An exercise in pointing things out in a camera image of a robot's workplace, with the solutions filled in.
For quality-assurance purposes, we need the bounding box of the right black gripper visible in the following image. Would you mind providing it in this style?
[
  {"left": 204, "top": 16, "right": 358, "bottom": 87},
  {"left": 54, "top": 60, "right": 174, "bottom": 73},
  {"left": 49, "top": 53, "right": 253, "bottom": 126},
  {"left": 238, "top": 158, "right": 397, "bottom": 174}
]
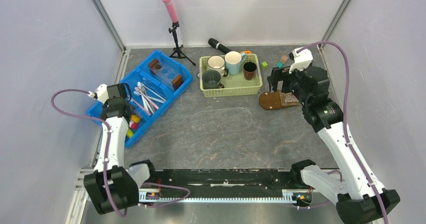
[{"left": 267, "top": 65, "right": 310, "bottom": 106}]

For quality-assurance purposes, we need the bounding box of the clear textured toothbrush holder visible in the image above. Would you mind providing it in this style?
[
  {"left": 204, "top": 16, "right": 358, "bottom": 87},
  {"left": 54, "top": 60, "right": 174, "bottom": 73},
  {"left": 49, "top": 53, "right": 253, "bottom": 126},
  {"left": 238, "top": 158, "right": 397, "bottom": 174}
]
[{"left": 279, "top": 92, "right": 301, "bottom": 107}]

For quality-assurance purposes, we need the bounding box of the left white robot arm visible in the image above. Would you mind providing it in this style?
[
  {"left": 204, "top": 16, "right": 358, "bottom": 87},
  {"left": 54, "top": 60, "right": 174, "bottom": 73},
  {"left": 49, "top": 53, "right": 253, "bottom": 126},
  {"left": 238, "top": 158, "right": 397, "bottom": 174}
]
[{"left": 83, "top": 83, "right": 158, "bottom": 216}]

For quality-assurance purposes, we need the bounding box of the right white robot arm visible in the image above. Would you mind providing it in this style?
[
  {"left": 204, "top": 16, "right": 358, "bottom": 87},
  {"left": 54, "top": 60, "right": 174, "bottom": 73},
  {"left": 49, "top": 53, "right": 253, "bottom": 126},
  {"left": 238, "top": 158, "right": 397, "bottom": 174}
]
[{"left": 267, "top": 66, "right": 400, "bottom": 223}]

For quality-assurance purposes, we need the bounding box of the brown oval wooden tray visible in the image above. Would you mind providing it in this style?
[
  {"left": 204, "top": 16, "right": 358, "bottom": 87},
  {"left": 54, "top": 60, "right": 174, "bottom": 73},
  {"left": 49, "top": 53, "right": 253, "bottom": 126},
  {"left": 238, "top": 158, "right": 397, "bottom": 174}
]
[{"left": 259, "top": 91, "right": 288, "bottom": 110}]

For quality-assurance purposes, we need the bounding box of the clear oval acrylic tray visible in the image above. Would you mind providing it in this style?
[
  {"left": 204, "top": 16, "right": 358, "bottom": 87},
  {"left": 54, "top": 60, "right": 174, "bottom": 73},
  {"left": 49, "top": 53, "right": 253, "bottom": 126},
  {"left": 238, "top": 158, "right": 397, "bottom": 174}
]
[{"left": 190, "top": 107, "right": 254, "bottom": 134}]

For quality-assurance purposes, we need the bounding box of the green cube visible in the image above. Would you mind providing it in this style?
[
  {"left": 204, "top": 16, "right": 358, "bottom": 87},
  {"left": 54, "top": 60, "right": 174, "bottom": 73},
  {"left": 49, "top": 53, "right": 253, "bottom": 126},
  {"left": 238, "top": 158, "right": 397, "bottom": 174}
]
[{"left": 261, "top": 62, "right": 268, "bottom": 69}]

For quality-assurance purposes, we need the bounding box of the brown wooden block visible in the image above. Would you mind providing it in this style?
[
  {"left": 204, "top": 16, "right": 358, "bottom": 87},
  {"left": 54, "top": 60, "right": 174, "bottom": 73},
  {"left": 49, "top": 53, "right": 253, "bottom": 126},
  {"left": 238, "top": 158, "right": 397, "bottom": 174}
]
[{"left": 280, "top": 55, "right": 289, "bottom": 64}]

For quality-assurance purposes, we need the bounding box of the yellow tube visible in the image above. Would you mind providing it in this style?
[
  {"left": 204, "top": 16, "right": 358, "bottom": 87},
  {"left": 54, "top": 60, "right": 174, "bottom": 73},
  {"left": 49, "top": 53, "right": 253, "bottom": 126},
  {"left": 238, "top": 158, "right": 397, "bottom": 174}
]
[{"left": 131, "top": 115, "right": 141, "bottom": 123}]

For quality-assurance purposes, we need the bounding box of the pale green plastic basket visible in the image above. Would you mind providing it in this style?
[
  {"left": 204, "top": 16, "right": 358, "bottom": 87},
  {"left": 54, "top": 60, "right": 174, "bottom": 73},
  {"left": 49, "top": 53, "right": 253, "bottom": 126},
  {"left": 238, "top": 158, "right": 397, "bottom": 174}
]
[{"left": 199, "top": 54, "right": 263, "bottom": 97}]

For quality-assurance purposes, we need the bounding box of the dark brown cup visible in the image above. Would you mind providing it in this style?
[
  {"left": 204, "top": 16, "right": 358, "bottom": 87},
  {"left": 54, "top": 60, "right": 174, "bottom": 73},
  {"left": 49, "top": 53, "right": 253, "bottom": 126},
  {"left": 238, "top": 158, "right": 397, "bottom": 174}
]
[{"left": 243, "top": 62, "right": 257, "bottom": 80}]

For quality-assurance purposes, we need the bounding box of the blue plastic divided bin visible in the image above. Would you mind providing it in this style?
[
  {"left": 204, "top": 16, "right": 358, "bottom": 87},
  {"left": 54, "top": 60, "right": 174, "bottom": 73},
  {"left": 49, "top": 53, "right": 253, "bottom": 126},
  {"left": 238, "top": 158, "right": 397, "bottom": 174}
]
[{"left": 85, "top": 50, "right": 194, "bottom": 149}]

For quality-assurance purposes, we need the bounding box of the light blue mug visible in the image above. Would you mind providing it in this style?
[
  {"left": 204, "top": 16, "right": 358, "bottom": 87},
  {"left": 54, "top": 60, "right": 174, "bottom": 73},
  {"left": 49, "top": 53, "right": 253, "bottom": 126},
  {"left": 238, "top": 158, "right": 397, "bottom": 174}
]
[{"left": 225, "top": 51, "right": 247, "bottom": 76}]

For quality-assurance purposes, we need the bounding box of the cream mug brown rim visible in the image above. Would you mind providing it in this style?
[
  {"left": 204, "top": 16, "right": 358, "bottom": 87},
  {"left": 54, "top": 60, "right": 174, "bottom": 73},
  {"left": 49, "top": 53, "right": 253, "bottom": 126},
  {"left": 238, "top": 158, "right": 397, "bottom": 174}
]
[{"left": 207, "top": 55, "right": 229, "bottom": 77}]

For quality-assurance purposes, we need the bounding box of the brown soap block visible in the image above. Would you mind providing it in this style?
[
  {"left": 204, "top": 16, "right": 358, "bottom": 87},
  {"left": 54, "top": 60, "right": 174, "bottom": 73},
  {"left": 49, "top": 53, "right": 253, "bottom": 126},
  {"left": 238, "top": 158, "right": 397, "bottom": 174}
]
[{"left": 171, "top": 74, "right": 184, "bottom": 90}]

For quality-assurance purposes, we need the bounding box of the dark grey mug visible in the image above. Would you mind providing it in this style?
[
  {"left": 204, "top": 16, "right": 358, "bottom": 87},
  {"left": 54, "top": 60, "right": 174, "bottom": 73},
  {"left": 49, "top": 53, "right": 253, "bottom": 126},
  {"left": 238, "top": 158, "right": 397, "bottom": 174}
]
[{"left": 201, "top": 70, "right": 225, "bottom": 89}]

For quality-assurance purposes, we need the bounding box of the black microphone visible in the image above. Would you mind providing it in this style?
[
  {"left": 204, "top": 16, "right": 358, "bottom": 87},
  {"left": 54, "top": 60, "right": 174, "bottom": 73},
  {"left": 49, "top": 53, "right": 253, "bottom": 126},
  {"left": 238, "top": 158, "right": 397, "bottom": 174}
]
[{"left": 208, "top": 38, "right": 232, "bottom": 54}]

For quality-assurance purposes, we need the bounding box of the black mini tripod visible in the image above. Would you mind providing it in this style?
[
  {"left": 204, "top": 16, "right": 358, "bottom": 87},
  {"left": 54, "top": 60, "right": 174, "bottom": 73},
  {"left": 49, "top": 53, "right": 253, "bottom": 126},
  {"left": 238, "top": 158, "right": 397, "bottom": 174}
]
[{"left": 168, "top": 22, "right": 196, "bottom": 66}]

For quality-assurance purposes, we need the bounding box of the pink microphone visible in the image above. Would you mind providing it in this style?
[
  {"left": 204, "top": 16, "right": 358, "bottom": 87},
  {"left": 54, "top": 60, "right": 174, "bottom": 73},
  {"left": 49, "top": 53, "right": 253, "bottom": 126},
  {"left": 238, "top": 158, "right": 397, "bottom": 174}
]
[{"left": 162, "top": 0, "right": 178, "bottom": 23}]

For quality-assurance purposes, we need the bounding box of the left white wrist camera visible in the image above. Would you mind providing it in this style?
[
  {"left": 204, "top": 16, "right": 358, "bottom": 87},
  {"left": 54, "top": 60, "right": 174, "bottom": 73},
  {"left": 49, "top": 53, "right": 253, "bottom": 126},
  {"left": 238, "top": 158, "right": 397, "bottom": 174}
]
[{"left": 87, "top": 84, "right": 109, "bottom": 104}]

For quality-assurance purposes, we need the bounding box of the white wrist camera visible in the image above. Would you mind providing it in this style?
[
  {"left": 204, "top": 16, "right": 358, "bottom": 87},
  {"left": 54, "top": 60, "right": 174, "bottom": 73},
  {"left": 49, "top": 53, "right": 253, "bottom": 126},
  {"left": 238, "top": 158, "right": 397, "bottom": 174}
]
[
  {"left": 288, "top": 47, "right": 313, "bottom": 74},
  {"left": 87, "top": 84, "right": 109, "bottom": 104}
]

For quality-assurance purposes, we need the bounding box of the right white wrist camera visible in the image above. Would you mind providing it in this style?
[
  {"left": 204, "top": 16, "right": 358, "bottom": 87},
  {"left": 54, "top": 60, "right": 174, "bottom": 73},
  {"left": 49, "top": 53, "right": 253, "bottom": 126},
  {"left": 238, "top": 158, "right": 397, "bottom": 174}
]
[{"left": 288, "top": 47, "right": 313, "bottom": 74}]

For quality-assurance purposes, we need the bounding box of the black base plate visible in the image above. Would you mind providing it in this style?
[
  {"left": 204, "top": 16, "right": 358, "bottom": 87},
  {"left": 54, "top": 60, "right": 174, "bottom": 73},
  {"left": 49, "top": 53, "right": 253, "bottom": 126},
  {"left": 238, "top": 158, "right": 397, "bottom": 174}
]
[{"left": 140, "top": 169, "right": 310, "bottom": 199}]

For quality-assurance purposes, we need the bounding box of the white comb cable duct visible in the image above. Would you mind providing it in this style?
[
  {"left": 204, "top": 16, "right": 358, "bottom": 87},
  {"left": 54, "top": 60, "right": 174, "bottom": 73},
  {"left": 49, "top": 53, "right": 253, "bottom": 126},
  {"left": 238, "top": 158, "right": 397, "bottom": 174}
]
[{"left": 139, "top": 190, "right": 297, "bottom": 204}]

